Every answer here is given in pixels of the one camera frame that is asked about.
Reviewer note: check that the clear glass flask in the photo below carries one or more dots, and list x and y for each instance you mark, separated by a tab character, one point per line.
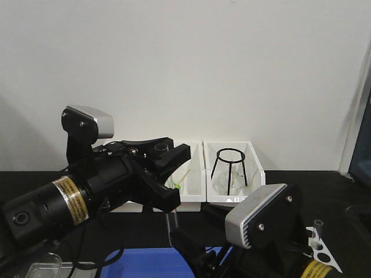
229	184

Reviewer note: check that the green plastic spoon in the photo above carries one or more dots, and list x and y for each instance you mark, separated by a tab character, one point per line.
177	185

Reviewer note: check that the middle white storage bin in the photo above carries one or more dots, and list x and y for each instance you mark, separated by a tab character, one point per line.
194	185

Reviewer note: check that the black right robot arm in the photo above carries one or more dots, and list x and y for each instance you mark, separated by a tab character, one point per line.
319	269

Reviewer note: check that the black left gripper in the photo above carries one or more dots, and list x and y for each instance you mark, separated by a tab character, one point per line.
109	179

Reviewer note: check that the left white storage bin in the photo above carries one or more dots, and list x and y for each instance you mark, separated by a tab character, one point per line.
129	207

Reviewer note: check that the grey pegboard drying rack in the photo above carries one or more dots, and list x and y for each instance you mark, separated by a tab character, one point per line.
360	162

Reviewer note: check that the white test tube rack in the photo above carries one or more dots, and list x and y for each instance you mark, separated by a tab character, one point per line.
322	254

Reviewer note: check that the white storage bin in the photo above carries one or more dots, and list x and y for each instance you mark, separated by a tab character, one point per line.
194	185
254	171
129	207

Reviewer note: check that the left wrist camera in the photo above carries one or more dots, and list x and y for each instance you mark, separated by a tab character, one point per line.
87	124

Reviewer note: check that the black wire tripod stand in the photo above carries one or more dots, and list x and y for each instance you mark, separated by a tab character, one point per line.
229	159

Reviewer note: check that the blue plastic tray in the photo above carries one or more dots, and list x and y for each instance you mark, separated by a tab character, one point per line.
149	262

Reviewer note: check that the clear glass test tube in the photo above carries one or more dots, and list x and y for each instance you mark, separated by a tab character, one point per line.
171	217

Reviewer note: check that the test tube in rack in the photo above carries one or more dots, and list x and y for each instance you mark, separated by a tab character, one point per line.
316	234

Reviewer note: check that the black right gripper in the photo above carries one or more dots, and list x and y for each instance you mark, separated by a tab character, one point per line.
274	260

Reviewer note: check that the clear glass beaker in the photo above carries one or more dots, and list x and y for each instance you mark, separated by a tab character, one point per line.
53	260

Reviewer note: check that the grey plastic tray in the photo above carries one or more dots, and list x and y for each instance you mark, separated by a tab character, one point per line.
37	270

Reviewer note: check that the right white storage bin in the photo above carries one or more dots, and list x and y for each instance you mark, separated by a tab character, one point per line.
254	171

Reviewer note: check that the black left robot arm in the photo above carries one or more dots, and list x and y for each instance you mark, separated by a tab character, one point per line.
45	214

